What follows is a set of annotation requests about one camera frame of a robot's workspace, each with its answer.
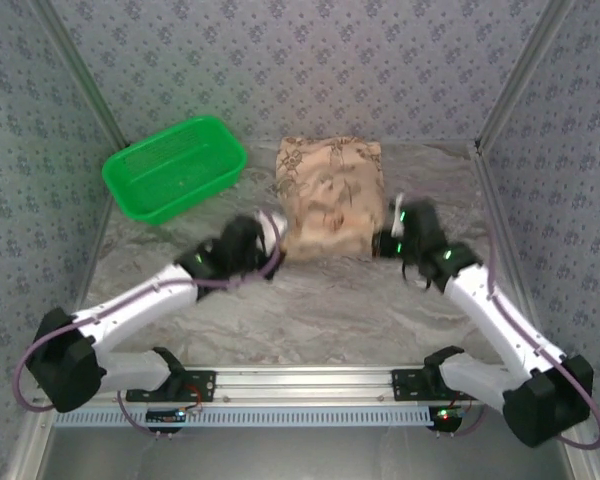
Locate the beige printed t-shirt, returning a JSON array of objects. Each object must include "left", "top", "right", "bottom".
[{"left": 274, "top": 135, "right": 387, "bottom": 264}]

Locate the green plastic basket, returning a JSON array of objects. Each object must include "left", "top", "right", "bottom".
[{"left": 101, "top": 115, "right": 248, "bottom": 227}]

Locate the small circuit board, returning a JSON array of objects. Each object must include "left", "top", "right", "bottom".
[
  {"left": 428, "top": 407, "right": 465, "bottom": 432},
  {"left": 146, "top": 408, "right": 187, "bottom": 426}
]

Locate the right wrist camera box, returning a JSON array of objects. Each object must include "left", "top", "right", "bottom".
[{"left": 387, "top": 193, "right": 407, "bottom": 240}]

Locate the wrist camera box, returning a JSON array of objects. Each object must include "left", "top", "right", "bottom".
[
  {"left": 257, "top": 208, "right": 290, "bottom": 240},
  {"left": 387, "top": 193, "right": 407, "bottom": 240}
]

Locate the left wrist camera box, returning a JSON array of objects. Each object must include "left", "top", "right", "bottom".
[{"left": 257, "top": 208, "right": 290, "bottom": 240}]

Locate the grooved aluminium base rail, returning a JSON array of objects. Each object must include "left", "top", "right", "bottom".
[{"left": 99, "top": 366, "right": 506, "bottom": 405}]

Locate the white slotted cable duct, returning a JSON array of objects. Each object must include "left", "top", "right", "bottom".
[{"left": 54, "top": 407, "right": 439, "bottom": 427}]

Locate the aluminium frame post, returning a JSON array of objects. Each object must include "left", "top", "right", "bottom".
[
  {"left": 474, "top": 0, "right": 576, "bottom": 151},
  {"left": 29, "top": 0, "right": 130, "bottom": 147}
]

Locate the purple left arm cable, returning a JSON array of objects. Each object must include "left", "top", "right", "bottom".
[{"left": 12, "top": 209, "right": 289, "bottom": 437}]

